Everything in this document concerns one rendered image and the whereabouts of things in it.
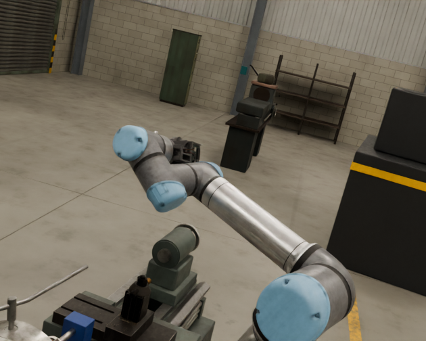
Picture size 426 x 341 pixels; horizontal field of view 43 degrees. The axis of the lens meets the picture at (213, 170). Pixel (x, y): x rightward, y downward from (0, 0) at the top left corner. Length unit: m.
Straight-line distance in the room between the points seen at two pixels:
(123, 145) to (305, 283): 0.47
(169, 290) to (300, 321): 1.63
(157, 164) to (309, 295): 0.42
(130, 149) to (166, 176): 0.09
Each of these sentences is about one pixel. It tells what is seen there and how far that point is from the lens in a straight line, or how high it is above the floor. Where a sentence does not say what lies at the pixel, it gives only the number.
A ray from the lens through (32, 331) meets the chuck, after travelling 1.53.
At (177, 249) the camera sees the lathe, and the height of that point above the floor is 1.12.
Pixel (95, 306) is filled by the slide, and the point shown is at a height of 0.97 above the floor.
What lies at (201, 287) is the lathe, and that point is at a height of 0.86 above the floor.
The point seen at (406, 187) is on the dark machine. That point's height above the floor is 1.04.
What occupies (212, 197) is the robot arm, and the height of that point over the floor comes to 1.73.
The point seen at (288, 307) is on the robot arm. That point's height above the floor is 1.67.
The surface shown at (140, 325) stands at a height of 1.02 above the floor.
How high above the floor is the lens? 2.07
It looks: 14 degrees down
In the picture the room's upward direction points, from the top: 13 degrees clockwise
